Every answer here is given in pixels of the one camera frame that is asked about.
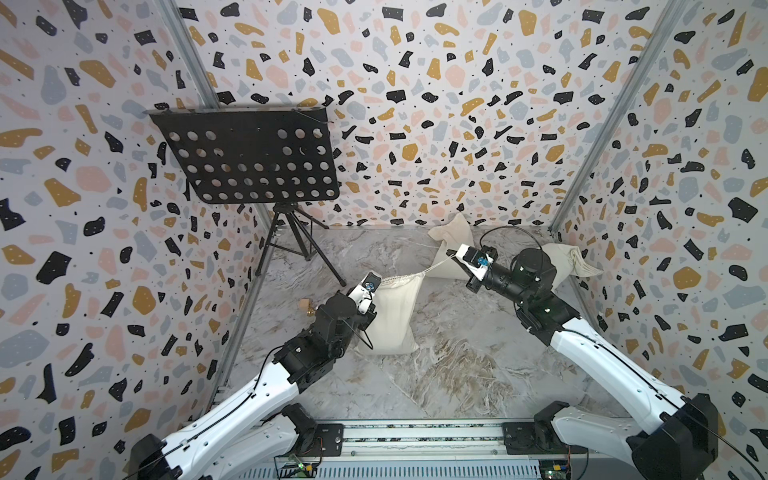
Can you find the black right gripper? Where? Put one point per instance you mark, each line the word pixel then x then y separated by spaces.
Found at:
pixel 476 284

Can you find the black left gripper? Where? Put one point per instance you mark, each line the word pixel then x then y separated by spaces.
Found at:
pixel 367 317

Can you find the cream cloth bag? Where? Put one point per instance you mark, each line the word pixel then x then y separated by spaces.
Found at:
pixel 390 332
pixel 567 261

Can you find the cream drawstring soil bag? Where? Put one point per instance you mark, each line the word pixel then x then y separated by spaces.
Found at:
pixel 450 237

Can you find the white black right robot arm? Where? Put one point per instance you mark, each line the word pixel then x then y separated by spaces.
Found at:
pixel 665 435

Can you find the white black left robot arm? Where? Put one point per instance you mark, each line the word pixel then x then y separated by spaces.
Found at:
pixel 262 419

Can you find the black music stand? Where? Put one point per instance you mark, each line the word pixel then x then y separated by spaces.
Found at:
pixel 277 156

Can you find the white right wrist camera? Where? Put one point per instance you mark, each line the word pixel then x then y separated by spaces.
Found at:
pixel 468 255

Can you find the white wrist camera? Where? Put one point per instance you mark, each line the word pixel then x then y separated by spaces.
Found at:
pixel 363 293
pixel 468 255

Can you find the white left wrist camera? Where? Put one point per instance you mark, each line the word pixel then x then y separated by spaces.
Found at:
pixel 363 293

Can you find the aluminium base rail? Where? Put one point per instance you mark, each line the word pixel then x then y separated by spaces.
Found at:
pixel 439 449

